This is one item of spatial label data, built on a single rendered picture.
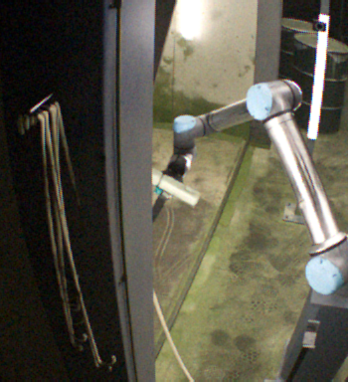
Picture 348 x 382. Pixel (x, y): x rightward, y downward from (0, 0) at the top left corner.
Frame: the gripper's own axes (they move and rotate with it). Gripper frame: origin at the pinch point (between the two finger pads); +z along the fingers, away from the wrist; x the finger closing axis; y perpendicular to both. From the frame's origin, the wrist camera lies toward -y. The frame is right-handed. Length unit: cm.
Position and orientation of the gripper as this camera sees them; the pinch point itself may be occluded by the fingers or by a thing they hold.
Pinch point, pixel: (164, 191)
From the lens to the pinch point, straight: 178.7
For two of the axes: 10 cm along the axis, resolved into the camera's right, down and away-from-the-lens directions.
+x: -8.7, -4.9, -0.2
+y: -4.1, 7.0, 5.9
